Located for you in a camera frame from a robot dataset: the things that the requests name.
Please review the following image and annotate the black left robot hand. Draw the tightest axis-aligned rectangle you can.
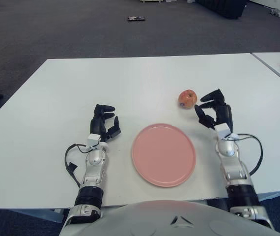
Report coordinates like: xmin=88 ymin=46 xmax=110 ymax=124
xmin=89 ymin=104 xmax=122 ymax=143

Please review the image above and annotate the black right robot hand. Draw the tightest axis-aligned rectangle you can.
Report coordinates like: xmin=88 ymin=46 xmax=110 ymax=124
xmin=194 ymin=88 xmax=234 ymax=133

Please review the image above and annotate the red yellow apple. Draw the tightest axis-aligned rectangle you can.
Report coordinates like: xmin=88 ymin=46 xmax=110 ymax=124
xmin=178 ymin=89 xmax=198 ymax=109

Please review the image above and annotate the pink round plate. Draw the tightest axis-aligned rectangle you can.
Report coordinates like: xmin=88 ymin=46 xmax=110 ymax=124
xmin=132 ymin=123 xmax=196 ymax=188

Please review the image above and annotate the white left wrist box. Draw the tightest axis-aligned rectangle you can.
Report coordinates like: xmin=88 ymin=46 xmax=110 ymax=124
xmin=87 ymin=134 xmax=102 ymax=148

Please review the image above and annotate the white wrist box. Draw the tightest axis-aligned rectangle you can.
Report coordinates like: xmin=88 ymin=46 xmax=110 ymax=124
xmin=87 ymin=134 xmax=102 ymax=148
xmin=214 ymin=123 xmax=238 ymax=141

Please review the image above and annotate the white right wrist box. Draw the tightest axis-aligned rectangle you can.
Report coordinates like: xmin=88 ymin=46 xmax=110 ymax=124
xmin=214 ymin=123 xmax=238 ymax=141

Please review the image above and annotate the black furniture block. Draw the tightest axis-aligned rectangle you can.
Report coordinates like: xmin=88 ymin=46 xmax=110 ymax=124
xmin=195 ymin=0 xmax=249 ymax=20

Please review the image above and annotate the silver robot torso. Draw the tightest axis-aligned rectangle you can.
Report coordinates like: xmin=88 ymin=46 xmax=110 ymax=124
xmin=60 ymin=199 xmax=280 ymax=236

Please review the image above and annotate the small dark floor object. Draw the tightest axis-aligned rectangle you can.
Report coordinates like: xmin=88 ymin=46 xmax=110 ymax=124
xmin=127 ymin=15 xmax=146 ymax=22

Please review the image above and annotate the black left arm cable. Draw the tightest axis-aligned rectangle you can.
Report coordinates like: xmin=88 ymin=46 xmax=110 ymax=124
xmin=65 ymin=144 xmax=93 ymax=189

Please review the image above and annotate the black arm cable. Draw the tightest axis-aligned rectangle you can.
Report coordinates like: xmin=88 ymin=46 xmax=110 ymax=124
xmin=65 ymin=144 xmax=93 ymax=189
xmin=228 ymin=133 xmax=263 ymax=175

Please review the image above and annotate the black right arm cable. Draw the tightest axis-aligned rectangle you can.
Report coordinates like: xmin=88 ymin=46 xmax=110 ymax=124
xmin=228 ymin=133 xmax=263 ymax=175

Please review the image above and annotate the white table frame beam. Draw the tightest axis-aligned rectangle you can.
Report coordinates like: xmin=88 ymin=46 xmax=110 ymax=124
xmin=14 ymin=208 xmax=66 ymax=224

